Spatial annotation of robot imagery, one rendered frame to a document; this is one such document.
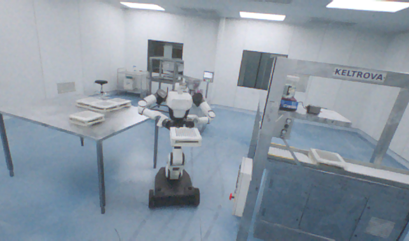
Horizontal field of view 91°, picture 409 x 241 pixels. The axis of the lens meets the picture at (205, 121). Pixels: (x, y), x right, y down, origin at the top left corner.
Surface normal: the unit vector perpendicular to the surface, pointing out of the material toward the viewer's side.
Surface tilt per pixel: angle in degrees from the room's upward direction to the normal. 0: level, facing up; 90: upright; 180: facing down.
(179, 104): 90
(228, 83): 90
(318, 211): 90
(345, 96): 90
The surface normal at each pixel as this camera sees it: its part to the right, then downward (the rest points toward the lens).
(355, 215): -0.24, 0.28
